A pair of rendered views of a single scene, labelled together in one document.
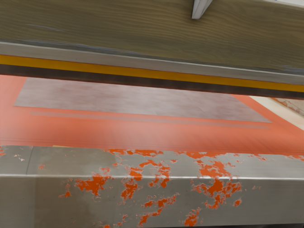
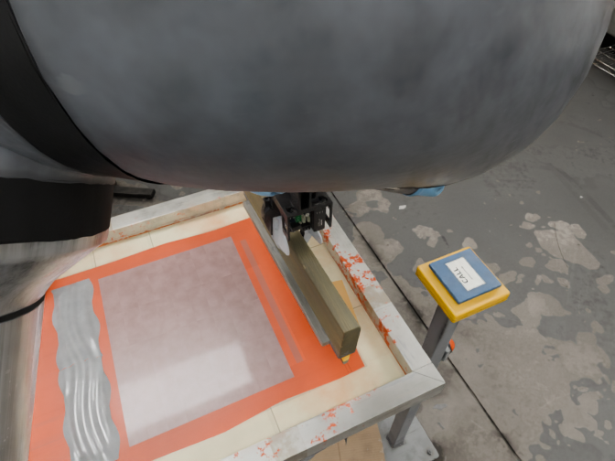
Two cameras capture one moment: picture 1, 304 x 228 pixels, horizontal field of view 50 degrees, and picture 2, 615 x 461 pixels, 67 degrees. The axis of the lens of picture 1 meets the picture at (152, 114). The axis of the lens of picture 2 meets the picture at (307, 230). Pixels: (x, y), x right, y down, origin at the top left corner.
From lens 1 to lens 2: 0.86 m
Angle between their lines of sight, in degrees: 81
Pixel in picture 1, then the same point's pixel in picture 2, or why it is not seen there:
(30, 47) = not seen: hidden behind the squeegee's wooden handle
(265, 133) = (255, 242)
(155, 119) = (266, 298)
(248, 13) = not seen: hidden behind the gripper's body
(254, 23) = not seen: hidden behind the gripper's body
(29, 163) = (386, 305)
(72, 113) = (286, 341)
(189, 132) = (278, 279)
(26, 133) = (328, 348)
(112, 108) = (262, 324)
